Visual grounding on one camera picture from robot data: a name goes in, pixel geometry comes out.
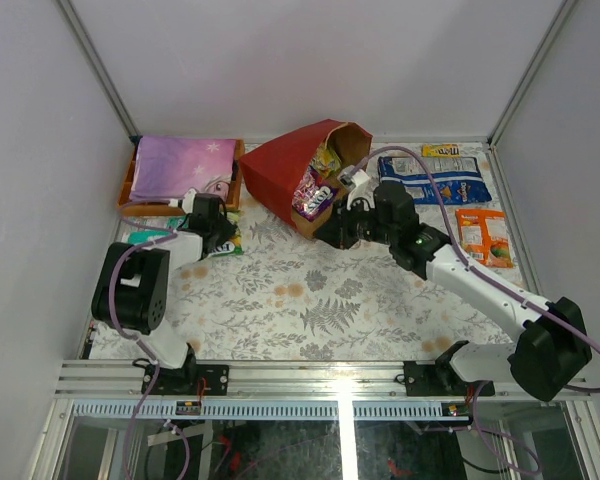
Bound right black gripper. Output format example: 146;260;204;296
313;194;397;250

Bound green yellow snack packet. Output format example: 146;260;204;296
206;211;243;257

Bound purple Fox's berries packet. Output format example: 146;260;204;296
292;166;339;221

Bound red brown paper bag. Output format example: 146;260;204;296
239;119;372;239

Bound teal red snack packet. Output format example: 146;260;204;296
122;216;184;245

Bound yellow M&M candy packet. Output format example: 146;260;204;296
422;143;461;158

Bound blue Doritos chip bag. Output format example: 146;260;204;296
377;156;492;206

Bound orange snack packet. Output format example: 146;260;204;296
455;209;514;268

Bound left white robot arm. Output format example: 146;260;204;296
91;190;236;395

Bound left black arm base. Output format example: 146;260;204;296
132;347;230;397

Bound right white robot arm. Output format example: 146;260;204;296
315;182;592;402

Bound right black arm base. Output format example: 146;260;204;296
393;341;483;397

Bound purple Frozen fabric cloth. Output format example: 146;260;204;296
130;135;236;201

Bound floral patterned table mat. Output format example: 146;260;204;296
88;141;548;362

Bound orange plastic tray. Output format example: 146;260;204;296
117;136;245;217

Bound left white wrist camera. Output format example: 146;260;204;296
168;192;196;214

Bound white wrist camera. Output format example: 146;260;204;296
337;166;370;210
168;192;196;214

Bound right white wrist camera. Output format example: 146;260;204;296
337;166;370;210

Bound aluminium front rail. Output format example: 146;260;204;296
54;360;419;400

